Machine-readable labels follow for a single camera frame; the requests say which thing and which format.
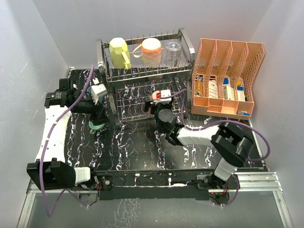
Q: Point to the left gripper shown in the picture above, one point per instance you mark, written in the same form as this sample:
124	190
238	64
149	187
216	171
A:
99	116

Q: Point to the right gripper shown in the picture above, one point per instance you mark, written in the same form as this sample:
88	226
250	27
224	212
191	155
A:
150	104

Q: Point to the green ceramic cup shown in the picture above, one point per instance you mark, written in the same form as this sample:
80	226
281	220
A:
95	128

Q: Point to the pink plastic cup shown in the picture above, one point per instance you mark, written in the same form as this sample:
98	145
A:
156	95

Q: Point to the blue plastic cup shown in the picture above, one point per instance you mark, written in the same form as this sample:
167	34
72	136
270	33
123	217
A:
100	99

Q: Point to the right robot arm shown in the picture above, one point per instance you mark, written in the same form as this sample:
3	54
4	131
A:
231	142

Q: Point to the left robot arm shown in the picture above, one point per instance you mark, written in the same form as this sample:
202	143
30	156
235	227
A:
59	105

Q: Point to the metal two-tier dish rack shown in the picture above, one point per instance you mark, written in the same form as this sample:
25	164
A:
128	89

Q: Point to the clear glass cup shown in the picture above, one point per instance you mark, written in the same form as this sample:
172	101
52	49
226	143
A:
172	54

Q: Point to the pink and cream mug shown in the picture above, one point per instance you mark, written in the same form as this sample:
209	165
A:
149	51

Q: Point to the yellow-green faceted mug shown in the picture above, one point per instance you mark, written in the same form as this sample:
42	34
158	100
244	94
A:
119	54

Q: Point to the yellow patterned box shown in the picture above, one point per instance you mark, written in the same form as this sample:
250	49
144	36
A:
199	85

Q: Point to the white red box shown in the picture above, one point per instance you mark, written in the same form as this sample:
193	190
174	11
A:
213	89

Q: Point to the white green box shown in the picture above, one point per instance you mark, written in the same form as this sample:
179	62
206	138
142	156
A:
228	92

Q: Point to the orange plastic file organizer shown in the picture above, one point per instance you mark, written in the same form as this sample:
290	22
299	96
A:
226	62

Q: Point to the blue white box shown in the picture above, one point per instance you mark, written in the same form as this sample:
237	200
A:
241	90

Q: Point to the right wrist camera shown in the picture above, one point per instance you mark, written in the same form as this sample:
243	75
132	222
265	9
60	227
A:
165	97

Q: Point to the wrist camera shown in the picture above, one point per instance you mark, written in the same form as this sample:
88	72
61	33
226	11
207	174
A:
98	90
165	97

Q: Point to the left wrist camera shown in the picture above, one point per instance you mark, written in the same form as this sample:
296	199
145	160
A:
98	90

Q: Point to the aluminium frame rail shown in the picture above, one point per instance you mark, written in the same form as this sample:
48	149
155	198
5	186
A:
252	200

